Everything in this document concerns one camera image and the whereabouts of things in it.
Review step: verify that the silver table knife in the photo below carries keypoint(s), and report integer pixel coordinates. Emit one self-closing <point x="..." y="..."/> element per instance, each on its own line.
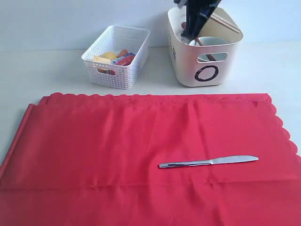
<point x="221" y="160"/>

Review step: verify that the red scalloped table cloth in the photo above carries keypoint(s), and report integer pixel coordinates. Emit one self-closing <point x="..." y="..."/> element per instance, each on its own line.
<point x="80" y="160"/>

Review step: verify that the yellow lemon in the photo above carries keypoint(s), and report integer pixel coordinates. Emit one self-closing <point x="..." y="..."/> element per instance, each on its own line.
<point x="109" y="55"/>

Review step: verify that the white perforated plastic basket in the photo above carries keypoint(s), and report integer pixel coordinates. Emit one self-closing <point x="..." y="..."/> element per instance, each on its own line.
<point x="114" y="39"/>

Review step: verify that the stainless steel cup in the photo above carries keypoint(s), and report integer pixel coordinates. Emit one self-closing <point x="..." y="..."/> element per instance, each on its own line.
<point x="184" y="40"/>

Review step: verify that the cream plastic bin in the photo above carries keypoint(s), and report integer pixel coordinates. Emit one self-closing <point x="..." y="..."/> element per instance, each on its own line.
<point x="188" y="70"/>

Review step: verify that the pale green ceramic bowl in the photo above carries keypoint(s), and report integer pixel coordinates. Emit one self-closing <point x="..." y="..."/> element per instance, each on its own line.
<point x="211" y="41"/>

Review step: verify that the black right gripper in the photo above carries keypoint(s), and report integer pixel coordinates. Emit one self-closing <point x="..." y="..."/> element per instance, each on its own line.
<point x="197" y="14"/>

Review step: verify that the red sausage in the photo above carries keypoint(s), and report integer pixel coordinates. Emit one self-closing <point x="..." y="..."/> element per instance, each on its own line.
<point x="125" y="61"/>

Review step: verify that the brown wooden spoon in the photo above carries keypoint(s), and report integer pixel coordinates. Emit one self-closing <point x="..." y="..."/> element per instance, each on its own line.
<point x="209" y="56"/>

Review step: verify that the blue white milk carton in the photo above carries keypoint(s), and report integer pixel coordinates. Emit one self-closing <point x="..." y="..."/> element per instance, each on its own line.
<point x="129" y="54"/>

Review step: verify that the wooden chopstick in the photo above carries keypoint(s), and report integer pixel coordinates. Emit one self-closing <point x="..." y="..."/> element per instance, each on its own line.
<point x="229" y="21"/>
<point x="225" y="23"/>

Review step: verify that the yellow cheese wedge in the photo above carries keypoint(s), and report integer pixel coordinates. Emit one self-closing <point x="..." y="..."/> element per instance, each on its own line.
<point x="101" y="60"/>

